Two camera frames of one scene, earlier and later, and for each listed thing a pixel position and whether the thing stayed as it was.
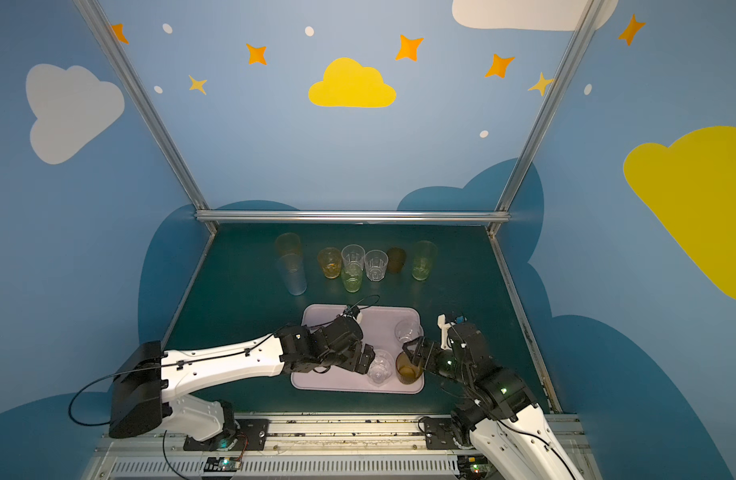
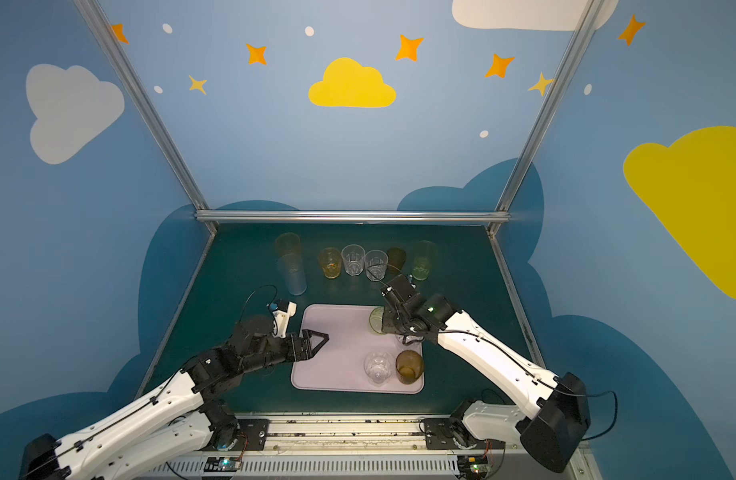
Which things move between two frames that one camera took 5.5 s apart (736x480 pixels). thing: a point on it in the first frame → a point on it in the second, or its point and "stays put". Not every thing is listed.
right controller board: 474,467 stays put
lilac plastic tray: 378,325 stays put
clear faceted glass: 382,368 stays put
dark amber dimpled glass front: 407,372 stays put
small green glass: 352,273 → 376,320
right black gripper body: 426,357 → 389,316
